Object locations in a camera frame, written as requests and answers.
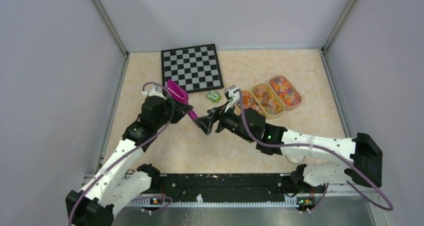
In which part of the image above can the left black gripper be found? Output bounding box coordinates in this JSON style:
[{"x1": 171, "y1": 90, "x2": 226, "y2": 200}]
[{"x1": 154, "y1": 93, "x2": 193, "y2": 129}]

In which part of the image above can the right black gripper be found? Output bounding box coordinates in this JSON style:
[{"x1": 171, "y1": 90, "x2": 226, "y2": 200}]
[{"x1": 194, "y1": 100, "x2": 255, "y2": 144}]

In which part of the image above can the magenta plastic scoop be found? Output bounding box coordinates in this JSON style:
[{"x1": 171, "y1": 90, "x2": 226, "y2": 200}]
[{"x1": 166, "y1": 79, "x2": 189, "y2": 105}]

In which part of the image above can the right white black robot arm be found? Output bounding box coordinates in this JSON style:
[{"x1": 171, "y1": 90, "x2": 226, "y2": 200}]
[{"x1": 194, "y1": 107, "x2": 383, "y2": 192}]

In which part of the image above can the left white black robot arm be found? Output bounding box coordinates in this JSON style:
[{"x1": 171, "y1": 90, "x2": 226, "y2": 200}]
[{"x1": 65, "y1": 96, "x2": 193, "y2": 226}]

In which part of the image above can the tray with orange wrapped candies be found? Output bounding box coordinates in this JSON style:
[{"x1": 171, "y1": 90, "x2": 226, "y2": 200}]
[{"x1": 237, "y1": 90, "x2": 266, "y2": 116}]

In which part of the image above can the tray with yellow gummy candies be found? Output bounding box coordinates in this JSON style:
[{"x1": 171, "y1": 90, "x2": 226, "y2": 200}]
[{"x1": 251, "y1": 83, "x2": 286, "y2": 119}]

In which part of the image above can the tray with mixed colourful candies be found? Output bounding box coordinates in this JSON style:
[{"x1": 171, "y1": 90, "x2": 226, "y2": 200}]
[{"x1": 269, "y1": 75, "x2": 303, "y2": 111}]

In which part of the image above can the green owl toy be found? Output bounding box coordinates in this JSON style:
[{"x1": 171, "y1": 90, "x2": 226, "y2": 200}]
[{"x1": 206, "y1": 90, "x2": 222, "y2": 103}]

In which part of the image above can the black white chessboard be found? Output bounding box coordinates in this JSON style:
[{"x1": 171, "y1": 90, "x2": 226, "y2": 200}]
[{"x1": 160, "y1": 43, "x2": 224, "y2": 93}]

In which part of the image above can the white round lid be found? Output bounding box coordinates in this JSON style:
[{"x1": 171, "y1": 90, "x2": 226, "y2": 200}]
[{"x1": 285, "y1": 155, "x2": 305, "y2": 164}]

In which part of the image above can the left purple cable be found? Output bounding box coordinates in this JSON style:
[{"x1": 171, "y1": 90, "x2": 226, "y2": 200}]
[{"x1": 67, "y1": 82, "x2": 175, "y2": 226}]

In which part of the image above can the purple cable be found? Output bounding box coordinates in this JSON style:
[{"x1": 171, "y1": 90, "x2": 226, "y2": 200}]
[
  {"x1": 67, "y1": 82, "x2": 175, "y2": 226},
  {"x1": 236, "y1": 88, "x2": 394, "y2": 212}
]

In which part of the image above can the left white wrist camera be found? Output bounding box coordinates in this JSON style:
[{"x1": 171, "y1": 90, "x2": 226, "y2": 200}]
[{"x1": 142, "y1": 86, "x2": 167, "y2": 100}]

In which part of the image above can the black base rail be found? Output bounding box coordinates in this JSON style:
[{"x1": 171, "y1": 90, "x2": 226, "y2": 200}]
[{"x1": 141, "y1": 173, "x2": 325, "y2": 203}]

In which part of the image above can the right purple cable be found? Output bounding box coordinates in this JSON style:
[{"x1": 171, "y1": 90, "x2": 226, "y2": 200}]
[{"x1": 236, "y1": 88, "x2": 394, "y2": 212}]

